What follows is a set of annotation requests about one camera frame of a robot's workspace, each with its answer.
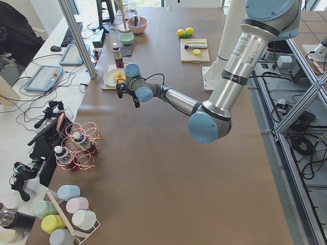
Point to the wooden cutting board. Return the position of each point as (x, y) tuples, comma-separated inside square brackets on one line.
[(187, 56)]

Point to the black computer mouse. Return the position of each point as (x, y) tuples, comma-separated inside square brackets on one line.
[(55, 48)]

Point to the pink bowl with ice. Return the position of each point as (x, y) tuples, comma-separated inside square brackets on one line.
[(140, 28)]

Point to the green lime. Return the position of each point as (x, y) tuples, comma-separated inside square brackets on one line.
[(186, 35)]

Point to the green cup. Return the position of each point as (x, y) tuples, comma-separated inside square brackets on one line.
[(43, 209)]

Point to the yellow lemon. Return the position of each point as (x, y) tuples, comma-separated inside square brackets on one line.
[(180, 32), (189, 30)]

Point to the green bowl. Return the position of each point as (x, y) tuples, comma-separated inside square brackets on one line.
[(126, 38)]

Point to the black keyboard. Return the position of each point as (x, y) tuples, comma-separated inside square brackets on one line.
[(68, 37)]

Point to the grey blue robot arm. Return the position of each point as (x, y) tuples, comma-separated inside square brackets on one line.
[(249, 27)]

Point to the teach pendant far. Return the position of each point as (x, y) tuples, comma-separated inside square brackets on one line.
[(71, 56)]

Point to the pink cup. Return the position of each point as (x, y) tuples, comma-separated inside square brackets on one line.
[(75, 204)]

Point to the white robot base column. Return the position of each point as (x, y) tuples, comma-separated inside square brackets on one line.
[(230, 36)]

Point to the white cup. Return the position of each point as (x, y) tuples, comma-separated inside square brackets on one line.
[(84, 219)]

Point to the metal muddler black tip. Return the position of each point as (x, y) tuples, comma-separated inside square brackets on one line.
[(192, 47)]

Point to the white round plate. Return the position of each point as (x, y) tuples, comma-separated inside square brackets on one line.
[(108, 78)]

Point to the bottle in rack rear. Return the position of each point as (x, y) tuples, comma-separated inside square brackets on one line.
[(82, 141)]

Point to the black thermos flask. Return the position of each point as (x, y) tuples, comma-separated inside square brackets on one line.
[(17, 221)]

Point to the brown tea bottle on tray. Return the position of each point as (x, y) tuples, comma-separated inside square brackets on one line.
[(116, 51)]

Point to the white cup holder rack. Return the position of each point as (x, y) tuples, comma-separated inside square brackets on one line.
[(80, 236)]

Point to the teach pendant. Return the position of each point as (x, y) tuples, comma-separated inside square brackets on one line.
[(44, 79), (71, 56)]

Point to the black box device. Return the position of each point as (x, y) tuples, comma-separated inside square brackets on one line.
[(99, 38)]

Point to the grey cup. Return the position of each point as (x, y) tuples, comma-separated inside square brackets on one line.
[(61, 237)]

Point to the bottle in rack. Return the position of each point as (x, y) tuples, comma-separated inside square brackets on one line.
[(63, 155), (82, 141)]

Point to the bottle in rack front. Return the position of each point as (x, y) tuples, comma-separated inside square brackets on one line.
[(63, 155)]

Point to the glazed ring donut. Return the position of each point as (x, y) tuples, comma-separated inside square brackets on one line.
[(119, 77)]

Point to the teach pendant near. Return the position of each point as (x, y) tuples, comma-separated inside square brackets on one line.
[(44, 79)]

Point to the grey folded cloth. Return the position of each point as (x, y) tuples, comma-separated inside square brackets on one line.
[(126, 51)]

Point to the wooden mug tree stand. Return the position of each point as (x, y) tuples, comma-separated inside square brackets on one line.
[(123, 28)]

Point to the blue cup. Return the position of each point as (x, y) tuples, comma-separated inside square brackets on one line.
[(67, 192)]

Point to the yellow cup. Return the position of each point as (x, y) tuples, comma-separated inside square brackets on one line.
[(52, 223)]

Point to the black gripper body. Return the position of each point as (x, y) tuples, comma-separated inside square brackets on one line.
[(133, 95)]

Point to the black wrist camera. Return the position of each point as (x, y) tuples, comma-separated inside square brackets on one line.
[(121, 88)]

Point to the half lemon slice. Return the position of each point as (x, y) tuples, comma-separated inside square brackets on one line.
[(196, 52)]

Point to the metal scoop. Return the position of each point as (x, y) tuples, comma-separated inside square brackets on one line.
[(135, 19)]

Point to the cream rectangular tray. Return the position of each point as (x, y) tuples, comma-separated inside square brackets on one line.
[(110, 66)]

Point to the aluminium frame post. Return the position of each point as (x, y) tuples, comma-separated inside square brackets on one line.
[(70, 19)]

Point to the copper wire bottle rack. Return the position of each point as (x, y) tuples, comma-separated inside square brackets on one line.
[(78, 146)]

